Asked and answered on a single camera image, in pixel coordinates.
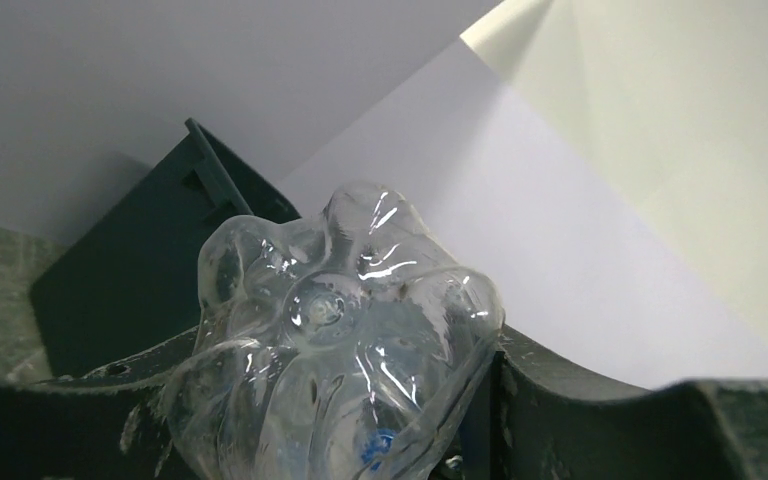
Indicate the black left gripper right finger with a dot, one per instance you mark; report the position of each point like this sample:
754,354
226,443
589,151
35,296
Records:
538,415

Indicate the blue cap clear bottle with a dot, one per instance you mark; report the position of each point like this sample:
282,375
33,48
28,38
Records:
343,345

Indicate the dark green trash bin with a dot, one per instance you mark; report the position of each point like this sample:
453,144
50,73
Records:
130,282

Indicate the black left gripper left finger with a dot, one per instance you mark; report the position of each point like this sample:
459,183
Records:
107,424

